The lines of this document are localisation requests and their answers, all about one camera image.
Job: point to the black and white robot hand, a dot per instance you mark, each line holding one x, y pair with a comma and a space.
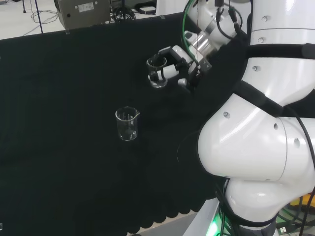
189, 68

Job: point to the clear glass beaker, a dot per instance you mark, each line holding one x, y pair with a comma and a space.
126, 134
157, 85

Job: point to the white cabinet panel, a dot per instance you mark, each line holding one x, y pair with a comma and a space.
167, 7

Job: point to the thick black tripod pole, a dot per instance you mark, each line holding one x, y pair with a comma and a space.
123, 9

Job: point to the gray metal cabinet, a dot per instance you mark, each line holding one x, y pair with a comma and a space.
83, 14

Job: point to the black bench cloth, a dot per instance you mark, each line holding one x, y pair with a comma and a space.
61, 123

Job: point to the thin black tripod pole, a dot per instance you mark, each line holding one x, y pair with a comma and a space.
38, 17

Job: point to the yellow stop button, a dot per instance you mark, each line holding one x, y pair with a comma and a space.
306, 199

